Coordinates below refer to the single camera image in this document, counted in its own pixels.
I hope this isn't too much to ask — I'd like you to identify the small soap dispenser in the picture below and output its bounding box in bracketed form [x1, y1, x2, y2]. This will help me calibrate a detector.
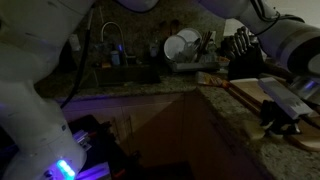
[148, 38, 160, 59]

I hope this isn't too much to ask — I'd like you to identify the steel sink basin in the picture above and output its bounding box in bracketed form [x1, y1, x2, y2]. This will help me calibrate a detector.
[92, 64, 163, 87]

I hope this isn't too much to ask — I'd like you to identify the wooden rolling pin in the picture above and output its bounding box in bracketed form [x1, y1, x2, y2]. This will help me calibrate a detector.
[263, 64, 295, 82]

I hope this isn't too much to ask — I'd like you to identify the large brown cutting board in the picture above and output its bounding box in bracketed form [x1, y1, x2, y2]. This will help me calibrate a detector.
[225, 84, 320, 154]

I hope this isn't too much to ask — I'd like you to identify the grey dish rack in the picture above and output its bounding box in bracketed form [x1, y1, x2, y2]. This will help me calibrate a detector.
[167, 49, 222, 73]

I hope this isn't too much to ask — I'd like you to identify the white wall outlet plate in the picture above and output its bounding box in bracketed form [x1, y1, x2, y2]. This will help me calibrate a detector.
[68, 33, 82, 52]

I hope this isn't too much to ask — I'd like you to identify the black knife block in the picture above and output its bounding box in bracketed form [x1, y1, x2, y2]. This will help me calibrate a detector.
[227, 25, 267, 82]

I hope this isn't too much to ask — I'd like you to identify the dark wooden spoon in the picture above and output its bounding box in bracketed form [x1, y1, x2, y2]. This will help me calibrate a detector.
[169, 18, 181, 36]

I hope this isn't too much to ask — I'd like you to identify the white dinner plate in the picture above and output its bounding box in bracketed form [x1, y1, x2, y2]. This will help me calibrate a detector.
[163, 33, 189, 62]
[176, 27, 203, 48]

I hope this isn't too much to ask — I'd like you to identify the black robot stand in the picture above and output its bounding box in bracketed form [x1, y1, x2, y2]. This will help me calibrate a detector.
[66, 114, 141, 180]

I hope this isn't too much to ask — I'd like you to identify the blue white soap bottle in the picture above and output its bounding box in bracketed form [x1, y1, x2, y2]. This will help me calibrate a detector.
[110, 49, 121, 66]

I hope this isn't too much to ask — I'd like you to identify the clear plastic container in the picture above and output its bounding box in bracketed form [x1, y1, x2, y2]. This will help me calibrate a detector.
[179, 43, 201, 63]

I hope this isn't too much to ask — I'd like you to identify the base cabinet with panel doors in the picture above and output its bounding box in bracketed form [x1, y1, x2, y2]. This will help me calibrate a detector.
[59, 92, 186, 144]

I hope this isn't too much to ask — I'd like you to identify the plain-sided base cabinet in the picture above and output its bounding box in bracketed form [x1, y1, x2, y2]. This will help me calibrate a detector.
[119, 87, 278, 180]

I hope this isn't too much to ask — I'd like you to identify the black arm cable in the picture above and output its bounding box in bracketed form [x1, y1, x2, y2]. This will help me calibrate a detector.
[59, 9, 94, 109]

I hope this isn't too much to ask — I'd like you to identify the cutlery caddy with utensils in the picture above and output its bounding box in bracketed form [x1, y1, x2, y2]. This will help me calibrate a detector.
[196, 30, 216, 63]

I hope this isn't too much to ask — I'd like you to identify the curved metal water faucet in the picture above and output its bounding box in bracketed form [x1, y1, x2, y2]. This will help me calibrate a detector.
[100, 20, 126, 67]

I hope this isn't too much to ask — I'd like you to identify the light wooden cutting board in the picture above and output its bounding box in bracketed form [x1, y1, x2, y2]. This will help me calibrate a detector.
[229, 77, 278, 105]

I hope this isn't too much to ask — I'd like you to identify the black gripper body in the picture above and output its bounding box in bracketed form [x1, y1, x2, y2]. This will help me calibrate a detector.
[259, 99, 302, 130]

